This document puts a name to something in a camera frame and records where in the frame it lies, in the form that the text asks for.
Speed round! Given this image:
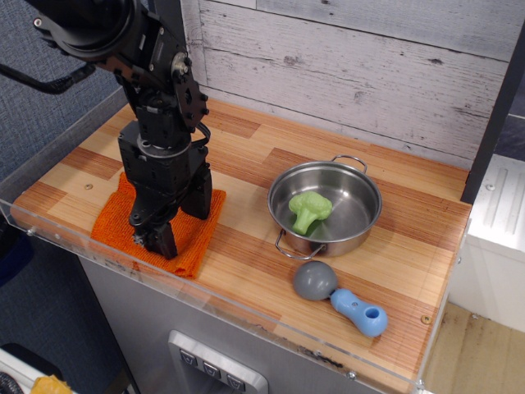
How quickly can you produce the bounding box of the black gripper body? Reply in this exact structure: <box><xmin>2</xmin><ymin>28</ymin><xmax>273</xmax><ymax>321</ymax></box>
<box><xmin>118</xmin><ymin>121</ymin><xmax>211</xmax><ymax>242</ymax></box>

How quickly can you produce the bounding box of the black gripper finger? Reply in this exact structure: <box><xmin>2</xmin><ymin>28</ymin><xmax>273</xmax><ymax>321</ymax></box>
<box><xmin>180</xmin><ymin>167</ymin><xmax>212</xmax><ymax>220</ymax></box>
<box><xmin>144</xmin><ymin>222</ymin><xmax>178</xmax><ymax>259</ymax></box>

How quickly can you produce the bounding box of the orange cloth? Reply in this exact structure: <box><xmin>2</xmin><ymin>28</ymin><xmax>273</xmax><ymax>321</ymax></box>
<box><xmin>91</xmin><ymin>173</ymin><xmax>226</xmax><ymax>279</ymax></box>

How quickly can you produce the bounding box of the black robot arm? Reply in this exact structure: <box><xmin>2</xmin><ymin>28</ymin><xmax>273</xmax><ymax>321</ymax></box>
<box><xmin>34</xmin><ymin>1</ymin><xmax>212</xmax><ymax>259</ymax></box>

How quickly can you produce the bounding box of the yellow cloth piece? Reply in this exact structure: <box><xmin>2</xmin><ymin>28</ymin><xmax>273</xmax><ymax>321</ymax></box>
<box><xmin>30</xmin><ymin>375</ymin><xmax>73</xmax><ymax>394</ymax></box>

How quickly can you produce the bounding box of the green toy broccoli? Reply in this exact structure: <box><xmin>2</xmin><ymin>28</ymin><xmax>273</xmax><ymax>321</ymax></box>
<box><xmin>288</xmin><ymin>190</ymin><xmax>333</xmax><ymax>235</ymax></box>

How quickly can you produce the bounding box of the silver button panel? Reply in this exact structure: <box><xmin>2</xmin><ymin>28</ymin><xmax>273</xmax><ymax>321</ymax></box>
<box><xmin>168</xmin><ymin>330</ymin><xmax>269</xmax><ymax>393</ymax></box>

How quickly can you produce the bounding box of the stainless steel pot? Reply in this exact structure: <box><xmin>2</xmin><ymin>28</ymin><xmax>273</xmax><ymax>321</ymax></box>
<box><xmin>267</xmin><ymin>154</ymin><xmax>382</xmax><ymax>260</ymax></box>

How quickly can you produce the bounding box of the grey and blue toy ladle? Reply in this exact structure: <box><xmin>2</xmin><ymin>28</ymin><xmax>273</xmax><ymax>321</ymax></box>
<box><xmin>293</xmin><ymin>261</ymin><xmax>389</xmax><ymax>337</ymax></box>

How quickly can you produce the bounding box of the clear acrylic table guard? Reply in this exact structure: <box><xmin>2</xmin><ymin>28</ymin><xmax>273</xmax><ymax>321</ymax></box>
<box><xmin>1</xmin><ymin>75</ymin><xmax>471</xmax><ymax>393</ymax></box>

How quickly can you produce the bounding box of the dark grey left post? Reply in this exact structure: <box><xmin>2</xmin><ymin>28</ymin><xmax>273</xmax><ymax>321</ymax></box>
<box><xmin>148</xmin><ymin>0</ymin><xmax>181</xmax><ymax>18</ymax></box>

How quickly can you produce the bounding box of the dark grey post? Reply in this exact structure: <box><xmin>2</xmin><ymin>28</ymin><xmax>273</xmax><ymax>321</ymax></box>
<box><xmin>148</xmin><ymin>0</ymin><xmax>181</xmax><ymax>18</ymax></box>
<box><xmin>460</xmin><ymin>26</ymin><xmax>524</xmax><ymax>204</ymax></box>

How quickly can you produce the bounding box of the white aluminium rail block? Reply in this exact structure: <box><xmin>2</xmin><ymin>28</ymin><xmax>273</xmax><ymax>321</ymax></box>
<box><xmin>449</xmin><ymin>154</ymin><xmax>524</xmax><ymax>332</ymax></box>

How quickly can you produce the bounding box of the dark grey right post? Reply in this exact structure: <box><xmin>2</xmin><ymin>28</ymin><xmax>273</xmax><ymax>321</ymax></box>
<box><xmin>460</xmin><ymin>26</ymin><xmax>524</xmax><ymax>204</ymax></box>

